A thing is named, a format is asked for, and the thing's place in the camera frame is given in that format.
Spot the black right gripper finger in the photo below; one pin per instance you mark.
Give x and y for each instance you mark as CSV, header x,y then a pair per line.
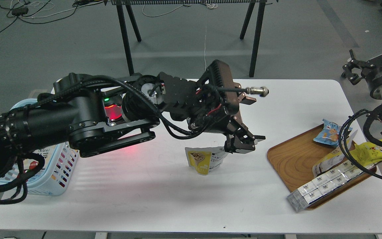
x,y
352,64

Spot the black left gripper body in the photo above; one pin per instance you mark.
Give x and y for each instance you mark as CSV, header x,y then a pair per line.
x,y
218,98

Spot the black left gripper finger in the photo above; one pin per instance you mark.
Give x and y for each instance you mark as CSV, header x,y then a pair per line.
x,y
242,132
234,144

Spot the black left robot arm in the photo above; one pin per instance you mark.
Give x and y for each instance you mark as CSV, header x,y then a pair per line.
x,y
96,114

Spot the blue snack bag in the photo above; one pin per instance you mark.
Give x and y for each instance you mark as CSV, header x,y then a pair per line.
x,y
329,134

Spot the yellow snack bag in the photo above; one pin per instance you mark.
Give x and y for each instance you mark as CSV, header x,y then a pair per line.
x,y
367,153

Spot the light blue plastic basket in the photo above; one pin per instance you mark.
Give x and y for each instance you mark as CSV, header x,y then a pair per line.
x,y
55,178

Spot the red white snack bag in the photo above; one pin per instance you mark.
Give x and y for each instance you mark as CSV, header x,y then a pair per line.
x,y
29,164

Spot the wooden tray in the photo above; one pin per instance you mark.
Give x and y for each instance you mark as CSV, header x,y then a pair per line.
x,y
293,159

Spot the silver white box pack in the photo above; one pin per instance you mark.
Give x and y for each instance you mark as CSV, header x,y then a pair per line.
x,y
326,186

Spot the black barcode scanner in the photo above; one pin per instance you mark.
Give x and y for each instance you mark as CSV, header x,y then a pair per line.
x,y
113,108

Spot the black power adapter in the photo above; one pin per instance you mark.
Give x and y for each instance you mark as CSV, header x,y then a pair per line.
x,y
19,11

